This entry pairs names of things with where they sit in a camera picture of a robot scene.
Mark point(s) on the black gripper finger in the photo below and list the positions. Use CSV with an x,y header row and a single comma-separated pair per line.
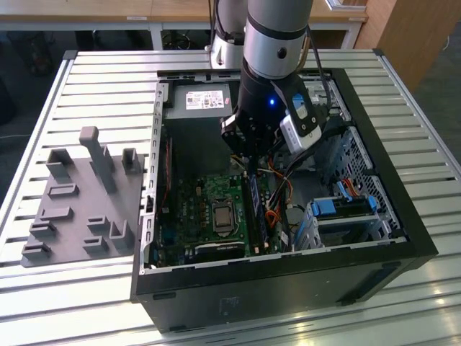
x,y
236,133
264,140

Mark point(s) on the blue RAM stick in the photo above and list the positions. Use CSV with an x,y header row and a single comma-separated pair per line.
x,y
256,202

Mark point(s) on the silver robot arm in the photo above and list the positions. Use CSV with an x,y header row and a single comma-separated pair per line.
x,y
273,36

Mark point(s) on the black RAM slot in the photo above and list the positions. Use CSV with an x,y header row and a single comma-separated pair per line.
x,y
247,212

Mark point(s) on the dark RAM stick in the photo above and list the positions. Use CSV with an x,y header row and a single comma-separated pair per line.
x,y
267,230

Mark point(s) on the grey power supply unit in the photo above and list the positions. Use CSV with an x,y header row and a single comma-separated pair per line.
x,y
196,137

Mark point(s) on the green motherboard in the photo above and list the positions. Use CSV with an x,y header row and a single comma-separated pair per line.
x,y
194,202

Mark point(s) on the round grey speaker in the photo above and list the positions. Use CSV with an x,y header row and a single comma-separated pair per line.
x,y
296,218

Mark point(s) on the silver CPU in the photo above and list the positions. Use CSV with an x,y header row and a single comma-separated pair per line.
x,y
223,218

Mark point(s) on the blue disk carrier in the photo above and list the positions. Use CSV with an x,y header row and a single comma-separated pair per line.
x,y
326,208

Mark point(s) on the black expansion card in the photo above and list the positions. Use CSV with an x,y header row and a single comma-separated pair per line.
x,y
219,249

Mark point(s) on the silver disk bay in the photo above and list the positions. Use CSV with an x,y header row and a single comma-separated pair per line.
x,y
345,230

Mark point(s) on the black open PC case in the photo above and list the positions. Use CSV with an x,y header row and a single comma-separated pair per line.
x,y
252,299

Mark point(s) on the wooden cabinet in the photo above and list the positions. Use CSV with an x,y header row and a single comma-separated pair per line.
x,y
410,39

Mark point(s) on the wooden desk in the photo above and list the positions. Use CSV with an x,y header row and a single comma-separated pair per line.
x,y
108,12

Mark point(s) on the grey parts rack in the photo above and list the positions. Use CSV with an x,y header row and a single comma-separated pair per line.
x,y
83,216

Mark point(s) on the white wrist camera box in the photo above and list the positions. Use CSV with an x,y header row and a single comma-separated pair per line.
x,y
299,138

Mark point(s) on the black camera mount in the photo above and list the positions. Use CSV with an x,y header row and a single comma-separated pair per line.
x,y
308,122

